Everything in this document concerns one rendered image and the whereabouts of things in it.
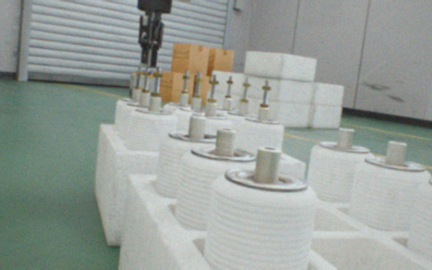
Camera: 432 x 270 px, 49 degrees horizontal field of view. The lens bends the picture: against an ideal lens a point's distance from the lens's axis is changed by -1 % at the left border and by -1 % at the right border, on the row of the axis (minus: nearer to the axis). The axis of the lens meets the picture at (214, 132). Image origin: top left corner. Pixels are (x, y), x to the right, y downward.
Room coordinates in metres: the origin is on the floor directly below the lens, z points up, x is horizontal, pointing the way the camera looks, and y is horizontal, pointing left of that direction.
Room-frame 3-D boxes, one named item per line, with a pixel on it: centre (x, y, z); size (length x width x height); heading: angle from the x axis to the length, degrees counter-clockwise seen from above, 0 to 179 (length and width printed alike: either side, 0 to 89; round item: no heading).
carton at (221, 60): (5.19, 0.08, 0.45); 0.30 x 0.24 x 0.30; 39
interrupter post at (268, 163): (0.43, -0.05, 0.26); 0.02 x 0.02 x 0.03
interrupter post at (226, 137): (0.54, -0.01, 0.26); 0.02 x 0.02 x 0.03
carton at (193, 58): (4.94, 0.34, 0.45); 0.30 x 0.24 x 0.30; 43
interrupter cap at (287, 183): (0.43, -0.05, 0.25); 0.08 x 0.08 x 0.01
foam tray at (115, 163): (1.10, 0.05, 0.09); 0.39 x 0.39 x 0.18; 18
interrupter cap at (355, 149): (0.73, -0.20, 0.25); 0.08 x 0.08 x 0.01
